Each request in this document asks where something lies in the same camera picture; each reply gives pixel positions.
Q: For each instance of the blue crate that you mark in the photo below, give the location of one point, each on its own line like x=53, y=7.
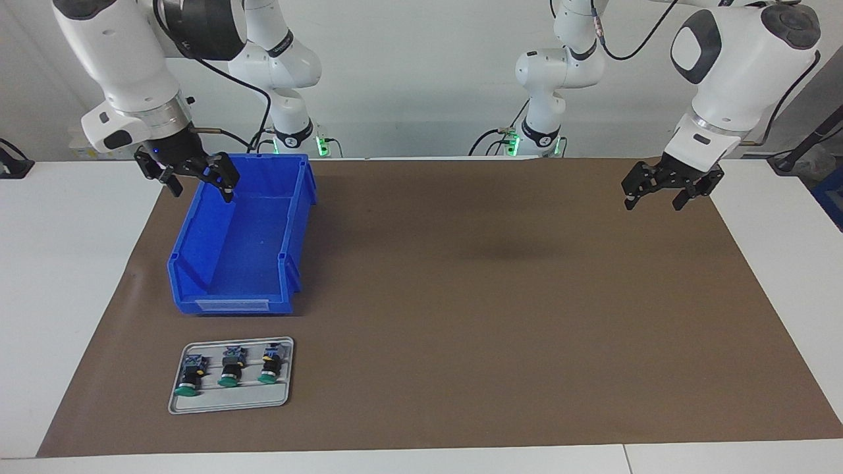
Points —
x=831, y=201

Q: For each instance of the white wall socket box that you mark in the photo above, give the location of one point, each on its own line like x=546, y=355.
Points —
x=79, y=148

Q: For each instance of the grey metal tray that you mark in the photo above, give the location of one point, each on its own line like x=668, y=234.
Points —
x=230, y=398

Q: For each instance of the blue plastic storage bin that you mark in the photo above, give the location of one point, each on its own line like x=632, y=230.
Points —
x=244, y=263

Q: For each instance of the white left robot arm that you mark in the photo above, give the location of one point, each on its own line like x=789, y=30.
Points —
x=737, y=66

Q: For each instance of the green push button switch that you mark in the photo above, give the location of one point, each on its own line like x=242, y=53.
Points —
x=230, y=368
x=190, y=378
x=269, y=367

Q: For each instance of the black stand pole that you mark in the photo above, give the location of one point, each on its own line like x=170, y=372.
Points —
x=813, y=138

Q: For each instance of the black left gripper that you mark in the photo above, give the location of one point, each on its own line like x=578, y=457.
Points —
x=681, y=170

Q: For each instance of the black table clamp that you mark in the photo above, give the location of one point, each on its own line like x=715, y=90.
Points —
x=13, y=168

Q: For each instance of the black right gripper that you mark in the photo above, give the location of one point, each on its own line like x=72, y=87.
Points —
x=172, y=148

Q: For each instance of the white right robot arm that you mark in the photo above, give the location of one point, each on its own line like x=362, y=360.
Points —
x=125, y=59

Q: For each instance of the brown table mat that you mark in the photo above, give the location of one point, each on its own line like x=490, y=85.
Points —
x=461, y=329

